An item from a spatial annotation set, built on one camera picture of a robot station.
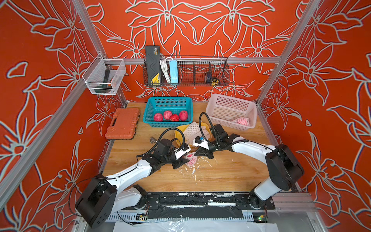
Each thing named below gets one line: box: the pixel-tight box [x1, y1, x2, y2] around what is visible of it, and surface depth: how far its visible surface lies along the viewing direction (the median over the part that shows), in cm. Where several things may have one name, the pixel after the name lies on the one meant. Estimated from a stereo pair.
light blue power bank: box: [169, 60, 179, 84], surface depth 92 cm
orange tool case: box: [104, 108, 141, 140], surface depth 102 cm
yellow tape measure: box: [210, 78, 219, 87], surface depth 96 cm
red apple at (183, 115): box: [179, 110, 188, 122], surface depth 106 cm
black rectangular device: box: [145, 45, 161, 84], surface depth 89 cm
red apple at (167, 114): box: [163, 110, 173, 120], surface depth 106 cm
